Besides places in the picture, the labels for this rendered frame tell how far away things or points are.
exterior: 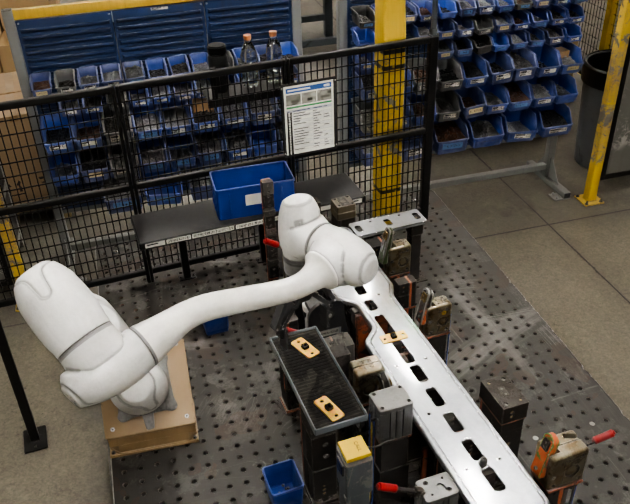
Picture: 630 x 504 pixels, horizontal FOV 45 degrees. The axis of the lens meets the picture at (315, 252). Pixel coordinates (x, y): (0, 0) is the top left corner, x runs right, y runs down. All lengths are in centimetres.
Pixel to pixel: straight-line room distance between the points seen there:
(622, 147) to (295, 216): 363
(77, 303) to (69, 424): 209
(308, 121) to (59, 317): 167
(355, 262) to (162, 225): 137
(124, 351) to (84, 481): 185
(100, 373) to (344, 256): 57
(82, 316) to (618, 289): 335
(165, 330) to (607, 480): 142
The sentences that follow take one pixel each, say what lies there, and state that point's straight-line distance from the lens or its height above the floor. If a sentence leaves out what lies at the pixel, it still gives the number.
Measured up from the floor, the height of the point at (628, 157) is 27.
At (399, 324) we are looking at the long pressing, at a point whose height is 100.
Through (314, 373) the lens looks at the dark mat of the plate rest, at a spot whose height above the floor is 116.
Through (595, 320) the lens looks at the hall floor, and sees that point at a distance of 419.
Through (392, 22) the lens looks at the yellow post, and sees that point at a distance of 308.
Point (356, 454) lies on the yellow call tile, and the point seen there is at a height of 116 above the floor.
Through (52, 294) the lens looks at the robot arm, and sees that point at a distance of 163.
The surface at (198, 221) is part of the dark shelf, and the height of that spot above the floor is 103.
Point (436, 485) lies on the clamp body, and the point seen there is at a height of 106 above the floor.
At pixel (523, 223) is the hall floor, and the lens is 490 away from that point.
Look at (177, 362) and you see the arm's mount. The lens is 243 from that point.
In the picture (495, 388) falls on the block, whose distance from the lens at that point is 218.
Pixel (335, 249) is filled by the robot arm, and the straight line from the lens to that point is 169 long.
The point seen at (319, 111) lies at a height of 132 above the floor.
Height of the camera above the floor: 252
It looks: 34 degrees down
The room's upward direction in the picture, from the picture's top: 2 degrees counter-clockwise
